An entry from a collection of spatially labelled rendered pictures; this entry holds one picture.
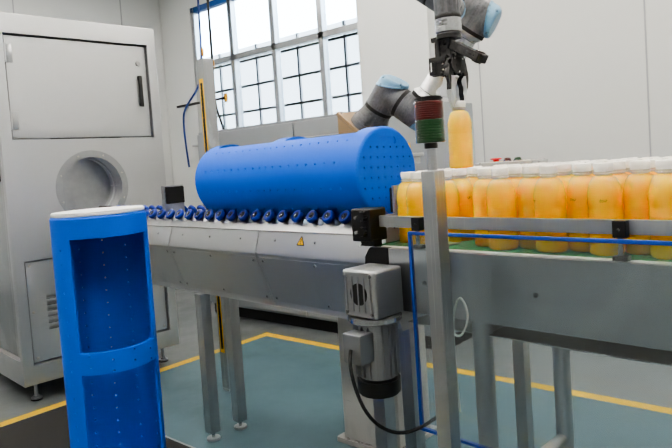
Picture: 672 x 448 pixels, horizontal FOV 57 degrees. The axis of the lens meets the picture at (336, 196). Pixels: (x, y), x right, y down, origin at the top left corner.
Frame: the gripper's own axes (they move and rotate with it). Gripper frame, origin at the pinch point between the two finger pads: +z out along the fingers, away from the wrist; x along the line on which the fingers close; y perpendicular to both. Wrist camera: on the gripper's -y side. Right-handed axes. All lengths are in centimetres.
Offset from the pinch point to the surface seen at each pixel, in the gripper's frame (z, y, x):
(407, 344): 74, 23, 2
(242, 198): 25, 82, 19
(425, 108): 4, -21, 45
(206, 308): 71, 121, 13
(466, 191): 24.5, -9.0, 12.5
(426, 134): 10, -21, 45
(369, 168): 16.9, 23.0, 14.6
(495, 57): -54, 138, -259
